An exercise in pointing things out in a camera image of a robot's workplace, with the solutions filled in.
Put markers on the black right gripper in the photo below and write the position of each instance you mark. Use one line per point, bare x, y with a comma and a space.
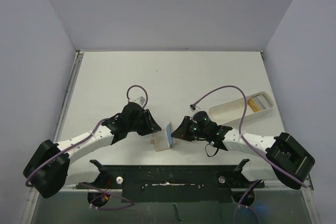
186, 127

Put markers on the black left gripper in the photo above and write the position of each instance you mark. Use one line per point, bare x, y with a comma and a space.
152, 127

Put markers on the beige card holder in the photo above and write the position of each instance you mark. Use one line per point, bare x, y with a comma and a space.
163, 140

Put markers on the yellow credit card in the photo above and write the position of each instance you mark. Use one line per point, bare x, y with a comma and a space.
253, 105

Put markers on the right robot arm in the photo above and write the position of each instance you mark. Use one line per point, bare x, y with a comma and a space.
290, 161

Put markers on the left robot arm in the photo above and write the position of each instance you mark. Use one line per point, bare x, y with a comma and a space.
48, 171

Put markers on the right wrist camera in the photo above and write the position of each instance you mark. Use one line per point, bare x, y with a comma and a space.
194, 107

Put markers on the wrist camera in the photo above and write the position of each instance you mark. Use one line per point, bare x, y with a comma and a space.
140, 101
194, 107

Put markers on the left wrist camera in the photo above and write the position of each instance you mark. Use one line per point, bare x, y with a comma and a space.
140, 101

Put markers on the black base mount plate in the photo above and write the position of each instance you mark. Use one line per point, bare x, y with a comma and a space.
167, 183

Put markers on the aluminium table frame rail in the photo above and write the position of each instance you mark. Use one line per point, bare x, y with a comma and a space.
68, 94

